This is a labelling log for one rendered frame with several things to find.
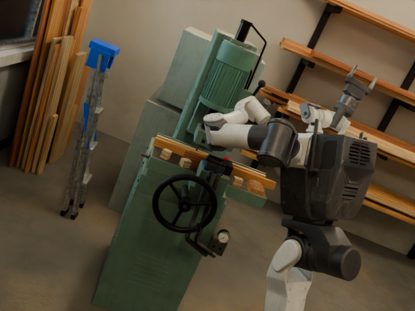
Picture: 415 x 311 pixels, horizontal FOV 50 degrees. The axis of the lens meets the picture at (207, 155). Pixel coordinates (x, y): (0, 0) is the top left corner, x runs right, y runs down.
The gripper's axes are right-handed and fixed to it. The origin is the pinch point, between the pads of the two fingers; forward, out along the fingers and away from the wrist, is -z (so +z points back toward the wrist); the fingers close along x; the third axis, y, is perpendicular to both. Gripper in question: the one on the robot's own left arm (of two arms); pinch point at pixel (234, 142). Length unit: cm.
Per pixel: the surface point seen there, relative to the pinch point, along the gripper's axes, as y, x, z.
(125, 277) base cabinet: -44, -23, -77
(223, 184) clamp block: -16.7, 1.6, -11.1
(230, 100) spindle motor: 16.8, -8.0, 8.6
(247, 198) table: -11.4, 17.6, -21.0
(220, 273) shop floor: 4, 44, -130
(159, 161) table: -10.5, -29.0, -19.4
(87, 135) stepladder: 39, -72, -81
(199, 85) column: 36.5, -22.2, -6.9
